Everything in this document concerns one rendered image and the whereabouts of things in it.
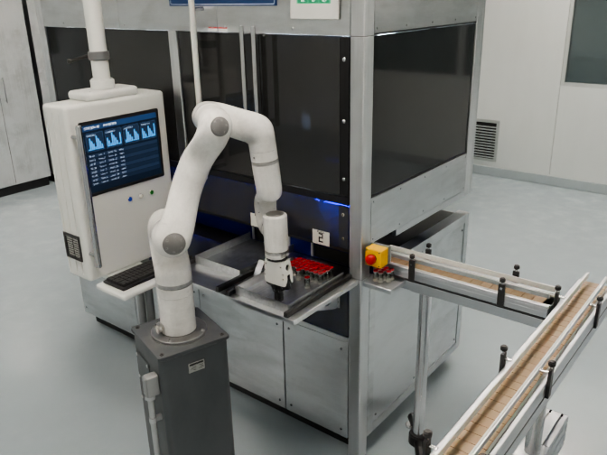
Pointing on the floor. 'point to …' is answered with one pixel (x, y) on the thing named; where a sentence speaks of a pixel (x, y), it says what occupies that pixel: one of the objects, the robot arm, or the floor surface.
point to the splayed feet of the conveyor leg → (415, 436)
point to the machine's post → (359, 215)
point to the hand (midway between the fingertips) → (278, 295)
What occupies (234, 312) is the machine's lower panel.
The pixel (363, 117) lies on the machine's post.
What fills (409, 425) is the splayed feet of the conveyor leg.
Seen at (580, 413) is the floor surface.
